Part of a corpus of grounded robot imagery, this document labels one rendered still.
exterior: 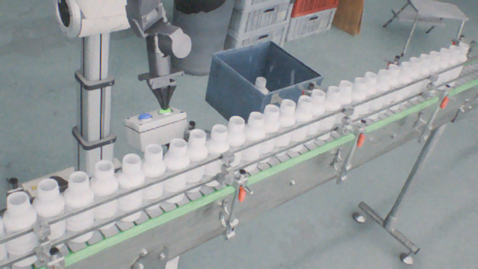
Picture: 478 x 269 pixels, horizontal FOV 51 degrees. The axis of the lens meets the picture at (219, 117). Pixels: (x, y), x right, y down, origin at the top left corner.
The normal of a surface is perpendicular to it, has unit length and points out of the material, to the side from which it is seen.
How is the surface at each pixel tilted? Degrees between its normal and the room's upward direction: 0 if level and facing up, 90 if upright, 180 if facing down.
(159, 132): 70
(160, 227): 90
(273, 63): 90
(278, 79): 90
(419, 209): 0
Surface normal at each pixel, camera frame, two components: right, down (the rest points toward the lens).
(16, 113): 0.15, -0.80
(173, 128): 0.62, 0.24
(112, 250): 0.60, 0.55
